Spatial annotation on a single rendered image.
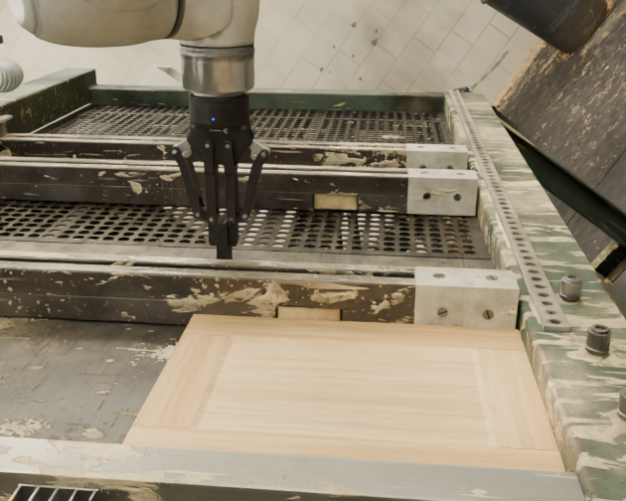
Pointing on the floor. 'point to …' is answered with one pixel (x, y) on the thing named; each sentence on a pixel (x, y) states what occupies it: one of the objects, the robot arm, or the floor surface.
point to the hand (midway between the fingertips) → (224, 245)
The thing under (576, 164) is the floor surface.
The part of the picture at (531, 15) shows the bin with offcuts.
